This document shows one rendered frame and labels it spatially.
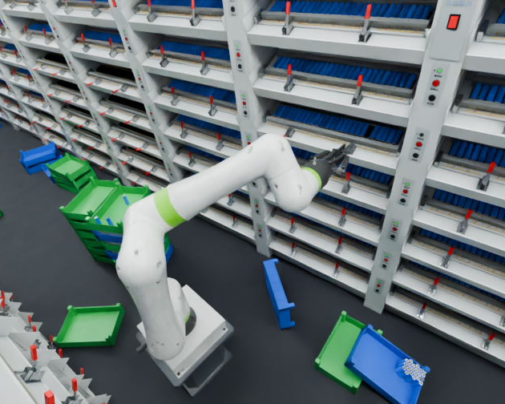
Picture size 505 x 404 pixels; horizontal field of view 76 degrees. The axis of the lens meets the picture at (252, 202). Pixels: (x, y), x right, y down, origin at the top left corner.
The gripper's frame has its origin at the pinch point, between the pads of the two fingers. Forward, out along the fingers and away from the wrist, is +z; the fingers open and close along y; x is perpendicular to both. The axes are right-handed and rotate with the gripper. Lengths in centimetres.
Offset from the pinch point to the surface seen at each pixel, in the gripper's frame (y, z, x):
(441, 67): 22.8, 0.1, 31.0
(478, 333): 67, 25, -79
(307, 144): -17.2, 6.4, -4.2
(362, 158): 5.4, 7.0, -3.8
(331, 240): -5, 21, -60
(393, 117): 13.1, 3.6, 14.3
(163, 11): -94, 6, 39
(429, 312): 46, 24, -79
